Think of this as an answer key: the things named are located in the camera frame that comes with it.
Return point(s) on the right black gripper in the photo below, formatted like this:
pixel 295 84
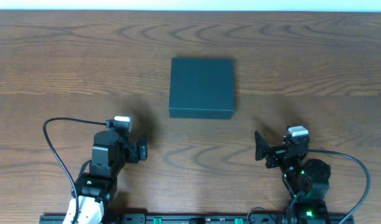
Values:
pixel 276 152

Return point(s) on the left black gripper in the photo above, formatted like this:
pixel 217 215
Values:
pixel 135 150

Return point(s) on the dark green box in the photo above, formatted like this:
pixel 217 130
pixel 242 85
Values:
pixel 202 88

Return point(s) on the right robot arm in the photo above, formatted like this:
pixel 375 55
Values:
pixel 306 181

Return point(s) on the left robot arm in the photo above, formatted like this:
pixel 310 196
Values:
pixel 97 187

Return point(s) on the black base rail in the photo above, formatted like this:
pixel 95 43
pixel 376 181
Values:
pixel 140 218

